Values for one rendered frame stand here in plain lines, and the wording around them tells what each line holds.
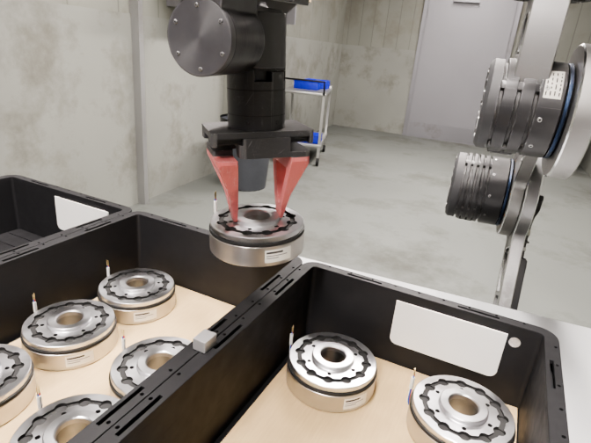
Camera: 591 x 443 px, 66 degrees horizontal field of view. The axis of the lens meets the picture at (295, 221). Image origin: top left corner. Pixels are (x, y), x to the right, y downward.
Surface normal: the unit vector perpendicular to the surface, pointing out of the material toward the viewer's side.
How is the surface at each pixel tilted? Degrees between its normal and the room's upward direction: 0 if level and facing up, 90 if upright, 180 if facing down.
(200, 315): 0
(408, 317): 90
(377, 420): 0
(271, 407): 0
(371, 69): 90
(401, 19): 90
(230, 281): 90
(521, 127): 107
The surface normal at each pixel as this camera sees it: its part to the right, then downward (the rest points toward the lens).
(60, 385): 0.08, -0.93
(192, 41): -0.37, 0.33
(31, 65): 0.93, 0.21
